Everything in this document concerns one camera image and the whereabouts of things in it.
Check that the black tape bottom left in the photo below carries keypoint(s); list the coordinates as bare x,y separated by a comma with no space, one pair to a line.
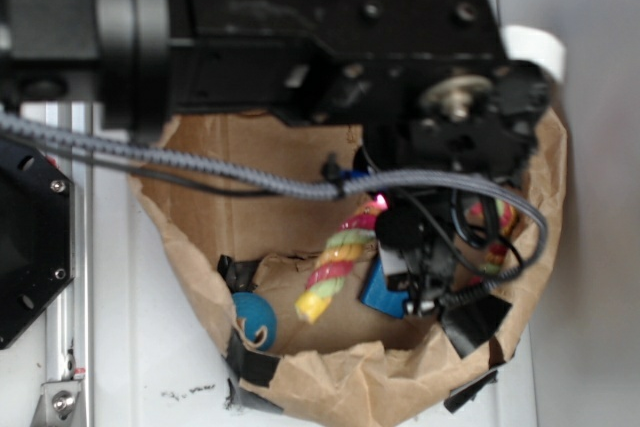
254,367

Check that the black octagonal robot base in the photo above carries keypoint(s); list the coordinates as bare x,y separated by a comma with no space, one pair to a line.
35,228

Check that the metal corner bracket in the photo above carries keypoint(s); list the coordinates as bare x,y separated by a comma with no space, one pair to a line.
60,404

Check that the blue rubber ball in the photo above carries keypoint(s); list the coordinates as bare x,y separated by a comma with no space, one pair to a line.
257,319

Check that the blue wooden block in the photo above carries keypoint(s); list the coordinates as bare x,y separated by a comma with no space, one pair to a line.
382,290

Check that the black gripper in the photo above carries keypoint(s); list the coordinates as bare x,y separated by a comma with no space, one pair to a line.
429,81

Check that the black tape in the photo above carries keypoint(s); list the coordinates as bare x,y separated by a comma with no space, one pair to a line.
470,326
254,367

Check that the aluminium extrusion rail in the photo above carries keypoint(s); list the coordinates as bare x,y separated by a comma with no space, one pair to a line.
68,335

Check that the brown paper bag enclosure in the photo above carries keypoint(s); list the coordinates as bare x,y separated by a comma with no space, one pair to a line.
355,366

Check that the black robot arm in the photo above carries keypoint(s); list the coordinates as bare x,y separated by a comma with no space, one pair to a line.
115,52

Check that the black tape bottom right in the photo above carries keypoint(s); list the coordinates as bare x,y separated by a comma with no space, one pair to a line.
470,326

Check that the multicolored twisted rope toy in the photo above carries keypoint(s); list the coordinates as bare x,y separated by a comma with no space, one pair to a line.
486,225

